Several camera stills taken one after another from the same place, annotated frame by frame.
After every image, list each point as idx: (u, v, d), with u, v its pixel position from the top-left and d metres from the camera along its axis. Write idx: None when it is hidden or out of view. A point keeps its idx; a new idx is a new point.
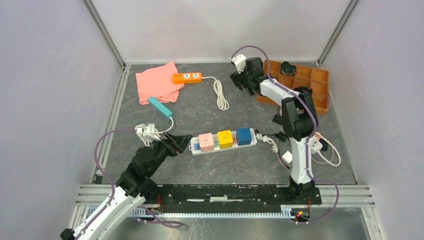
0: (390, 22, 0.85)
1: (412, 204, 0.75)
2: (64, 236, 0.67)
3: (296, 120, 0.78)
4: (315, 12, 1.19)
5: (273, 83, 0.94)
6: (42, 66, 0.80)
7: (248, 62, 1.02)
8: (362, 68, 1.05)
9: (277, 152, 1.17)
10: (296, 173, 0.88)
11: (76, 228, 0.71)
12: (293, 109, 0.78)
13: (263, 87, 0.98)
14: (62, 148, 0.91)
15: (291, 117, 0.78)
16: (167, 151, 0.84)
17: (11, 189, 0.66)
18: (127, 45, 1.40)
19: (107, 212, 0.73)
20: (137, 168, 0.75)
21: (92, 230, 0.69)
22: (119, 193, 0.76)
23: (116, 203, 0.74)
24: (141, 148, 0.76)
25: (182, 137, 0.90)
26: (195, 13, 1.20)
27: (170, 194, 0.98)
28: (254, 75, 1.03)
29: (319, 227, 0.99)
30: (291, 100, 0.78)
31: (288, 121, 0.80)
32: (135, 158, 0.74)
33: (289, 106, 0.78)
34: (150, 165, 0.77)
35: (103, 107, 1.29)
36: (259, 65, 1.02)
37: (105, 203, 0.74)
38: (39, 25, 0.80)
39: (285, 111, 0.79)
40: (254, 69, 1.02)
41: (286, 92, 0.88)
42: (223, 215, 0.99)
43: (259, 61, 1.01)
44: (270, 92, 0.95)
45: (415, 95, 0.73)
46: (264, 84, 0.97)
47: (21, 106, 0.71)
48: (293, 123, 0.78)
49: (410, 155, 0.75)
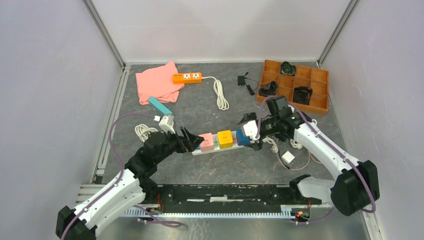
0: (391, 22, 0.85)
1: (412, 204, 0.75)
2: (63, 214, 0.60)
3: (357, 203, 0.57)
4: (315, 12, 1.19)
5: (316, 133, 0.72)
6: (42, 66, 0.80)
7: (270, 102, 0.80)
8: (362, 68, 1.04)
9: (277, 152, 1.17)
10: (306, 190, 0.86)
11: (77, 206, 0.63)
12: (353, 188, 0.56)
13: (299, 135, 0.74)
14: (61, 149, 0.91)
15: (350, 200, 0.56)
16: (177, 144, 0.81)
17: (10, 189, 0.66)
18: (127, 44, 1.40)
19: (113, 192, 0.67)
20: (147, 152, 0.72)
21: (96, 209, 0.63)
22: (126, 175, 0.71)
23: (123, 184, 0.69)
24: (155, 133, 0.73)
25: (195, 136, 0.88)
26: (195, 13, 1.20)
27: (170, 195, 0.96)
28: (282, 116, 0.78)
29: (320, 227, 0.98)
30: (352, 177, 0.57)
31: (342, 202, 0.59)
32: (148, 141, 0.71)
33: (349, 186, 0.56)
34: (159, 151, 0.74)
35: (103, 107, 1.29)
36: (285, 103, 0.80)
37: (111, 183, 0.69)
38: (39, 25, 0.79)
39: (343, 190, 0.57)
40: (280, 109, 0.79)
41: (339, 157, 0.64)
42: (223, 215, 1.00)
43: (283, 98, 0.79)
44: (311, 144, 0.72)
45: (415, 95, 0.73)
46: (302, 132, 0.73)
47: (22, 106, 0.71)
48: (352, 205, 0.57)
49: (410, 155, 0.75)
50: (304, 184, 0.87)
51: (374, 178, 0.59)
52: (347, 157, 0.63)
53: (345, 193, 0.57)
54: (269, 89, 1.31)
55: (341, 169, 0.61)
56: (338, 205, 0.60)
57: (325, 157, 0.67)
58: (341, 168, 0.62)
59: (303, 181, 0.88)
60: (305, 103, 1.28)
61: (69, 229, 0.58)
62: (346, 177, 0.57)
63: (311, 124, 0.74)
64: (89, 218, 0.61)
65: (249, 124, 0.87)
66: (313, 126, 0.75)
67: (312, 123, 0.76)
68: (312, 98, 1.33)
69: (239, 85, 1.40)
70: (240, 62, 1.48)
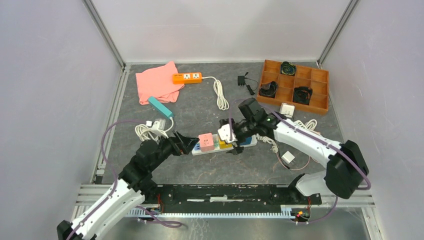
0: (391, 22, 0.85)
1: (412, 204, 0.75)
2: (61, 228, 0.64)
3: (351, 183, 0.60)
4: (315, 12, 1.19)
5: (294, 129, 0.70)
6: (42, 66, 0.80)
7: (242, 107, 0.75)
8: (362, 68, 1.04)
9: (277, 152, 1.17)
10: (307, 190, 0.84)
11: (75, 219, 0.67)
12: (344, 171, 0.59)
13: (279, 135, 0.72)
14: (61, 149, 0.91)
15: (344, 182, 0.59)
16: (172, 149, 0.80)
17: (11, 189, 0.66)
18: (127, 45, 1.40)
19: (108, 205, 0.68)
20: (140, 161, 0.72)
21: (92, 222, 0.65)
22: (121, 185, 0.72)
23: (117, 195, 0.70)
24: (146, 141, 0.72)
25: (190, 138, 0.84)
26: (195, 13, 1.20)
27: (170, 194, 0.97)
28: (257, 119, 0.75)
29: (320, 227, 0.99)
30: (340, 161, 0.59)
31: (337, 185, 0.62)
32: (139, 150, 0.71)
33: (340, 171, 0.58)
34: (153, 159, 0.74)
35: (103, 107, 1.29)
36: (257, 106, 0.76)
37: (106, 195, 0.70)
38: (39, 24, 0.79)
39: (335, 175, 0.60)
40: (254, 112, 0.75)
41: (322, 145, 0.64)
42: (223, 215, 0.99)
43: (254, 100, 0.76)
44: (293, 141, 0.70)
45: (415, 95, 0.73)
46: (281, 131, 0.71)
47: (22, 105, 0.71)
48: (348, 185, 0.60)
49: (410, 155, 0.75)
50: (303, 185, 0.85)
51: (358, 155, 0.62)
52: (329, 143, 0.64)
53: (339, 178, 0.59)
54: (269, 89, 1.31)
55: (328, 156, 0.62)
56: (335, 189, 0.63)
57: (309, 148, 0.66)
58: (327, 155, 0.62)
59: (300, 183, 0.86)
60: (305, 103, 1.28)
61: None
62: (334, 162, 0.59)
63: (287, 121, 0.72)
64: (85, 231, 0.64)
65: (224, 128, 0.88)
66: (289, 121, 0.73)
67: (287, 119, 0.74)
68: (312, 98, 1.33)
69: (239, 85, 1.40)
70: (240, 62, 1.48)
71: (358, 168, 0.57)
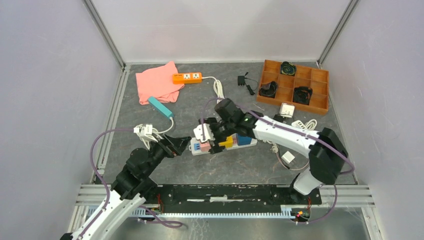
0: (390, 22, 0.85)
1: (412, 204, 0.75)
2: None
3: (334, 168, 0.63)
4: (315, 12, 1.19)
5: (272, 124, 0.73)
6: (42, 66, 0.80)
7: (219, 110, 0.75)
8: (362, 68, 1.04)
9: (277, 152, 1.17)
10: (306, 188, 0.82)
11: (76, 231, 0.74)
12: (326, 158, 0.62)
13: (259, 132, 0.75)
14: (61, 149, 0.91)
15: (328, 170, 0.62)
16: (164, 152, 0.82)
17: (11, 189, 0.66)
18: (127, 45, 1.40)
19: (103, 217, 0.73)
20: (132, 170, 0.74)
21: (90, 235, 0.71)
22: (114, 197, 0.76)
23: (111, 207, 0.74)
24: (136, 150, 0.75)
25: (180, 139, 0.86)
26: (195, 13, 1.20)
27: (170, 194, 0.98)
28: (236, 121, 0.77)
29: (320, 227, 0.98)
30: (321, 149, 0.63)
31: (322, 173, 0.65)
32: (129, 160, 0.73)
33: (322, 159, 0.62)
34: (145, 167, 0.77)
35: (103, 107, 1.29)
36: (233, 106, 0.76)
37: (100, 208, 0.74)
38: (38, 24, 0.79)
39: (318, 164, 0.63)
40: (232, 114, 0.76)
41: (302, 137, 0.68)
42: (223, 215, 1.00)
43: (231, 101, 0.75)
44: (273, 136, 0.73)
45: (415, 95, 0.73)
46: (260, 129, 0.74)
47: (22, 105, 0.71)
48: (331, 171, 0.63)
49: (410, 155, 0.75)
50: (300, 185, 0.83)
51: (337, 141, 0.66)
52: (308, 134, 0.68)
53: (321, 166, 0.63)
54: (269, 89, 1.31)
55: (309, 147, 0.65)
56: (320, 177, 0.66)
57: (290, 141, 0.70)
58: (307, 145, 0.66)
59: (297, 183, 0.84)
60: (305, 104, 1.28)
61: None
62: (315, 152, 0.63)
63: (264, 118, 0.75)
64: None
65: (199, 127, 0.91)
66: (267, 118, 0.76)
67: (264, 116, 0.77)
68: (312, 98, 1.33)
69: (239, 85, 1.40)
70: (240, 62, 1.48)
71: (338, 153, 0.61)
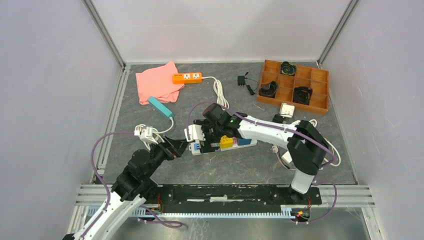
0: (390, 22, 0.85)
1: (412, 204, 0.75)
2: None
3: (316, 159, 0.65)
4: (315, 12, 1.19)
5: (255, 123, 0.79)
6: (42, 67, 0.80)
7: (206, 114, 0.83)
8: (362, 68, 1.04)
9: (277, 152, 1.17)
10: (303, 185, 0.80)
11: (77, 232, 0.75)
12: (304, 148, 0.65)
13: (244, 132, 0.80)
14: (62, 149, 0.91)
15: (309, 160, 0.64)
16: (164, 154, 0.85)
17: (11, 189, 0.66)
18: (127, 45, 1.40)
19: (103, 218, 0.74)
20: (133, 171, 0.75)
21: (90, 236, 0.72)
22: (114, 198, 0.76)
23: (111, 209, 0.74)
24: (137, 152, 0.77)
25: (180, 141, 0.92)
26: (195, 14, 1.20)
27: (170, 195, 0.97)
28: (223, 123, 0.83)
29: (319, 227, 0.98)
30: (298, 140, 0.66)
31: (304, 165, 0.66)
32: (131, 161, 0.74)
33: (300, 149, 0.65)
34: (146, 168, 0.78)
35: (103, 107, 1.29)
36: (220, 111, 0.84)
37: (101, 209, 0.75)
38: (39, 25, 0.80)
39: (298, 155, 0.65)
40: (218, 117, 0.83)
41: (281, 131, 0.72)
42: (223, 215, 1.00)
43: (216, 107, 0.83)
44: (256, 134, 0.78)
45: (415, 95, 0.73)
46: (244, 128, 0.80)
47: (22, 105, 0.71)
48: (313, 161, 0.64)
49: (410, 155, 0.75)
50: (295, 183, 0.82)
51: (315, 133, 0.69)
52: (286, 127, 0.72)
53: (301, 157, 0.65)
54: (269, 89, 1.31)
55: (287, 139, 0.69)
56: (304, 169, 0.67)
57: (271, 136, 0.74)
58: (286, 138, 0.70)
59: (294, 182, 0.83)
60: (305, 104, 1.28)
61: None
62: (294, 143, 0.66)
63: (248, 118, 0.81)
64: None
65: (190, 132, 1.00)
66: (250, 118, 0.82)
67: (248, 116, 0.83)
68: (312, 98, 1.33)
69: (239, 85, 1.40)
70: (240, 62, 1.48)
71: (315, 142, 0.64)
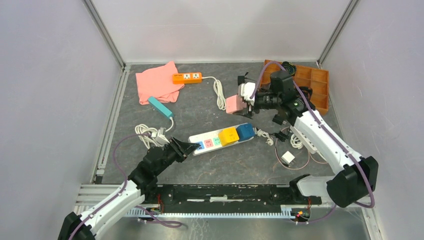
0: (390, 22, 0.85)
1: (413, 204, 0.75)
2: (68, 219, 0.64)
3: (353, 196, 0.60)
4: (315, 12, 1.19)
5: (320, 124, 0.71)
6: (42, 66, 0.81)
7: (276, 80, 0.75)
8: (362, 68, 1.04)
9: (273, 144, 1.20)
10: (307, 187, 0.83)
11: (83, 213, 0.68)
12: (353, 183, 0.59)
13: (302, 124, 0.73)
14: (62, 149, 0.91)
15: (348, 192, 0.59)
16: (175, 155, 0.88)
17: (11, 190, 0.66)
18: (127, 45, 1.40)
19: (118, 200, 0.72)
20: (147, 166, 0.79)
21: (100, 215, 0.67)
22: (130, 186, 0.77)
23: (126, 194, 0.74)
24: (152, 148, 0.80)
25: (189, 143, 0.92)
26: (195, 14, 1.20)
27: (170, 194, 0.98)
28: (284, 98, 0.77)
29: (320, 227, 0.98)
30: (353, 172, 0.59)
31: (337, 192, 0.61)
32: (146, 157, 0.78)
33: (349, 182, 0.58)
34: (158, 165, 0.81)
35: (103, 107, 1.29)
36: (291, 85, 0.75)
37: (115, 193, 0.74)
38: (39, 25, 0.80)
39: (342, 185, 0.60)
40: (285, 91, 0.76)
41: (343, 152, 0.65)
42: (223, 215, 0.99)
43: (291, 78, 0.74)
44: (314, 135, 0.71)
45: (415, 95, 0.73)
46: (305, 121, 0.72)
47: (22, 105, 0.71)
48: (348, 196, 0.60)
49: (410, 155, 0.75)
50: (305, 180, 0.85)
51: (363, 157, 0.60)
52: (350, 153, 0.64)
53: (343, 187, 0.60)
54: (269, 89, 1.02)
55: (344, 165, 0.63)
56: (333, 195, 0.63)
57: (328, 150, 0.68)
58: (343, 163, 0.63)
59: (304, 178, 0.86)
60: None
61: (74, 234, 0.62)
62: (347, 172, 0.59)
63: (315, 112, 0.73)
64: (93, 224, 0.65)
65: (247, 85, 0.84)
66: (317, 114, 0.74)
67: (315, 110, 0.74)
68: (312, 98, 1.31)
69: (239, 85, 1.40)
70: (240, 62, 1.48)
71: (368, 185, 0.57)
